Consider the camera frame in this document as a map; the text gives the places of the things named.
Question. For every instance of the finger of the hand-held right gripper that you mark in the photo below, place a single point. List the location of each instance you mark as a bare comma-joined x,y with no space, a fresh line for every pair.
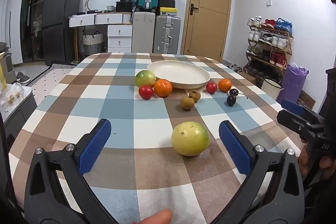
292,106
294,120

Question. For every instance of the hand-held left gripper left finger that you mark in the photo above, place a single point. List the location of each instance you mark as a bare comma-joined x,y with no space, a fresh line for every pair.
95,144

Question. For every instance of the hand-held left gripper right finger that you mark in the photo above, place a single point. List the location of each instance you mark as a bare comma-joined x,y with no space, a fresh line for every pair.
235,144

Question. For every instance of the dark red cherry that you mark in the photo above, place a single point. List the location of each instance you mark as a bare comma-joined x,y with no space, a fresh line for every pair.
231,100
232,92

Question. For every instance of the yellow passion fruit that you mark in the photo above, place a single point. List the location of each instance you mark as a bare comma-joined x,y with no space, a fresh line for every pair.
190,138

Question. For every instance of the small orange tangerine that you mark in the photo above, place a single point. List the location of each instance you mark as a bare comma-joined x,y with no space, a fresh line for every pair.
225,85

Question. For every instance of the small red tomato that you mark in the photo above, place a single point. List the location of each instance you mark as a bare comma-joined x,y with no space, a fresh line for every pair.
211,87

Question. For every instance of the brown longan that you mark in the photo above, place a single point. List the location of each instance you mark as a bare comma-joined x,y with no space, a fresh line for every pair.
187,103
194,95

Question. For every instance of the large red tomato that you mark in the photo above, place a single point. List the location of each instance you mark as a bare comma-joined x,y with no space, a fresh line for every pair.
146,92

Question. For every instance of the green passion fruit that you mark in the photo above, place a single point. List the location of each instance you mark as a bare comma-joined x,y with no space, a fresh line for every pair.
145,78

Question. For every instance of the large orange tangerine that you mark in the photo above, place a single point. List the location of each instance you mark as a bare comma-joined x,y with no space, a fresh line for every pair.
163,87

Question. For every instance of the white round plate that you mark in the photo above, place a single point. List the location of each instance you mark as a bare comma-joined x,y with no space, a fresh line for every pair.
178,73

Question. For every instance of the person's right hand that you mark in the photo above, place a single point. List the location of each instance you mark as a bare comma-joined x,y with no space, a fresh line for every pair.
304,161

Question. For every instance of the person's left hand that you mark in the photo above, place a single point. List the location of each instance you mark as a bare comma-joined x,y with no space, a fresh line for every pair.
157,217

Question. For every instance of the brown doormat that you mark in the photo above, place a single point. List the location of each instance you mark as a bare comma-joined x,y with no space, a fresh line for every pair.
306,99

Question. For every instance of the purple bag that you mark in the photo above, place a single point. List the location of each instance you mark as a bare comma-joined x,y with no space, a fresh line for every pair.
292,82

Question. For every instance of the white bucket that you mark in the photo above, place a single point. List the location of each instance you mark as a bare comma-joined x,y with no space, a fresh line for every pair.
271,87

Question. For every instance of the wooden shoe rack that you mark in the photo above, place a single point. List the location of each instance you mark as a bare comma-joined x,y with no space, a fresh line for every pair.
287,52

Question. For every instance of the dark shoes pair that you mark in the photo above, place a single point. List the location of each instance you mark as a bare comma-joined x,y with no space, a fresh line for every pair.
236,68

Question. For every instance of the group of sneakers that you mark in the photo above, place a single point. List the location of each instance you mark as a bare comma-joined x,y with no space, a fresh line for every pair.
273,40

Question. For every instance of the grey side cabinet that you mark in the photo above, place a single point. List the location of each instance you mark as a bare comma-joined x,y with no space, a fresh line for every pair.
18,111

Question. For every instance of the striped rug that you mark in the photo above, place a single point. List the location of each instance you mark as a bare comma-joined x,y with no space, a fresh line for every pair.
56,67

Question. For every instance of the grey slippers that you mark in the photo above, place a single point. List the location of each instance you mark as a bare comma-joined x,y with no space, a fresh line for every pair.
23,77

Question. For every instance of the woven basket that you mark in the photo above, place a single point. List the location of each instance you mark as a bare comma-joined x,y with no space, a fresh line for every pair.
93,44

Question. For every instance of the white drawer dresser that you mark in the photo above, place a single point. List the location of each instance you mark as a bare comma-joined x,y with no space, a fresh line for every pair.
118,29

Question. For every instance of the beige suitcase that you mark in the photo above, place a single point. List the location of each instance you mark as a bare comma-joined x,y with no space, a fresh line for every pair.
143,32

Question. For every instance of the silver suitcase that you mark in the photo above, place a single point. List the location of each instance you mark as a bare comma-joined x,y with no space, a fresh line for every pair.
167,35

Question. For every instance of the wooden door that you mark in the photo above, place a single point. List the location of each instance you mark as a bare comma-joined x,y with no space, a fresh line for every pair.
207,8

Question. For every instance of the black refrigerator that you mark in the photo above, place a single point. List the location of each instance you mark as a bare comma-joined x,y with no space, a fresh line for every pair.
60,19

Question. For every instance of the striped cup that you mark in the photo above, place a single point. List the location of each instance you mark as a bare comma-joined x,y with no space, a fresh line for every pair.
110,7

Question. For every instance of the wide black box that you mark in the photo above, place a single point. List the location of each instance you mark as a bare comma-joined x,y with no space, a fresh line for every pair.
124,6

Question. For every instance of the oval mirror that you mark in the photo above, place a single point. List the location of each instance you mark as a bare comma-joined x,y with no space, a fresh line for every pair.
90,1

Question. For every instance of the dark glass cabinet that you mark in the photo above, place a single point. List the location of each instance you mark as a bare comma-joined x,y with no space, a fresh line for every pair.
32,14

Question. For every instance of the yellow black shoe box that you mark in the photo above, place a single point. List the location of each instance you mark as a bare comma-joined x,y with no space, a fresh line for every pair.
168,11

